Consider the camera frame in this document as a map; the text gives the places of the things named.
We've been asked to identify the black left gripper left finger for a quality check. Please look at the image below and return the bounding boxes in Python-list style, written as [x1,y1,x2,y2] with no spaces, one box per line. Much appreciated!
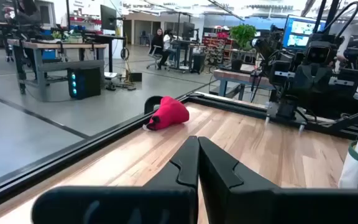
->
[31,136,200,224]

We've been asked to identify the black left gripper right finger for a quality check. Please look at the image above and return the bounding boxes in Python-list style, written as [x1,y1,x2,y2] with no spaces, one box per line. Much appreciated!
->
[198,136,358,224]

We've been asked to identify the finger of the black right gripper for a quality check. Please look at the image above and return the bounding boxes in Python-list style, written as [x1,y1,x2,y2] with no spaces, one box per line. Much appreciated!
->
[270,60,313,96]
[311,63,358,94]

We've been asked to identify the red gardening glove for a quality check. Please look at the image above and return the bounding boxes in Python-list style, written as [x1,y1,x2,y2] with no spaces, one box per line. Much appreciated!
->
[142,96,190,131]

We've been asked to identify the wooden table blue legs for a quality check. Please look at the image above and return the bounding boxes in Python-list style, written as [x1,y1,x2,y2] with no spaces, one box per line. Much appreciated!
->
[213,68,275,101]

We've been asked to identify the blue screen monitor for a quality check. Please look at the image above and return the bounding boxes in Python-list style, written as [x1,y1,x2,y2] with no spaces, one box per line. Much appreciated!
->
[282,14,326,51]

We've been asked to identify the large green potted plant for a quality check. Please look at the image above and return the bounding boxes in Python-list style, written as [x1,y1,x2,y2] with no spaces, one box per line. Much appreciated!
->
[228,24,258,72]

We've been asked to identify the black computer tower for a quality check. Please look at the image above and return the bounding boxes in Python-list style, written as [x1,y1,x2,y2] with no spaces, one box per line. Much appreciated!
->
[67,65,103,101]

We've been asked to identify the black monitor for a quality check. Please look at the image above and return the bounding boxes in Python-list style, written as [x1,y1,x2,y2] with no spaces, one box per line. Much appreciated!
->
[99,4,118,31]

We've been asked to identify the wooden top workbench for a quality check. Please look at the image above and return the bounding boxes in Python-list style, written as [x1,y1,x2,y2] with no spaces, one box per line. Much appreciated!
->
[7,39,109,102]

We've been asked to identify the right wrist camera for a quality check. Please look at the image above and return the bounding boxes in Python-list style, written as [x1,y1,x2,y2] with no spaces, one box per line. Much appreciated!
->
[305,40,334,66]

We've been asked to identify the black frame clamp handle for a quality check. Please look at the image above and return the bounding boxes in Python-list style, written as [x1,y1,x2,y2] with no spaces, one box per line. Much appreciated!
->
[144,95,165,114]

